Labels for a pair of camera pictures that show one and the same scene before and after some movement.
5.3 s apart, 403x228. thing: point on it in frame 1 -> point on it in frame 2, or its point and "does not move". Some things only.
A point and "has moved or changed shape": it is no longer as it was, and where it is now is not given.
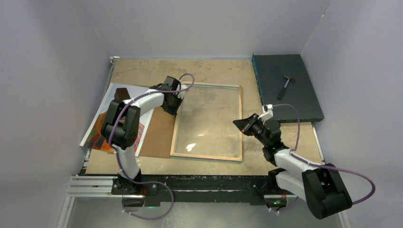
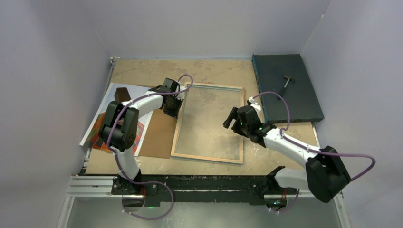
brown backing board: x=157 y=143 does not move
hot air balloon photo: x=158 y=140 -> x=92 y=138
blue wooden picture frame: x=239 y=158 has moved or changed shape
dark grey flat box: x=270 y=70 does not move
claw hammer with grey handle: x=282 y=92 does not move
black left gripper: x=173 y=111 does not move
